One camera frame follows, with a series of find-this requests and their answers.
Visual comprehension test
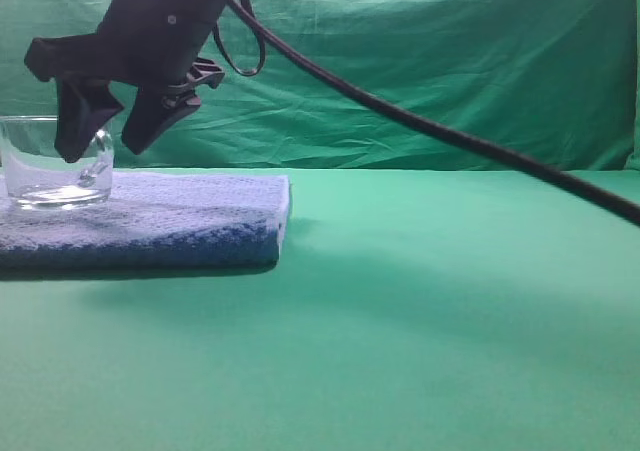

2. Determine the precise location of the transparent glass cup with handle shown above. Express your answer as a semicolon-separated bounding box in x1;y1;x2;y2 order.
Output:
1;116;114;209

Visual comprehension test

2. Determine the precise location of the thick black cable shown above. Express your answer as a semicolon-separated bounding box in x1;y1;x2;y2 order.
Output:
195;0;640;228

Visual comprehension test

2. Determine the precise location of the thin black looped cable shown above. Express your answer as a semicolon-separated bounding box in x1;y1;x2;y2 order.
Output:
211;0;267;78

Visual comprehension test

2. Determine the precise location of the green cloth backdrop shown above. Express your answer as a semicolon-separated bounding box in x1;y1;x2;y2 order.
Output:
0;0;640;172

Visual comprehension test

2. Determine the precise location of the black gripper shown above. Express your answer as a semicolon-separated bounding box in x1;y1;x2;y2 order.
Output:
24;0;226;163

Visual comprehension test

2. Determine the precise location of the folded blue towel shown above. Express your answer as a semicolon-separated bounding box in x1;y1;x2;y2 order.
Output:
1;172;292;271

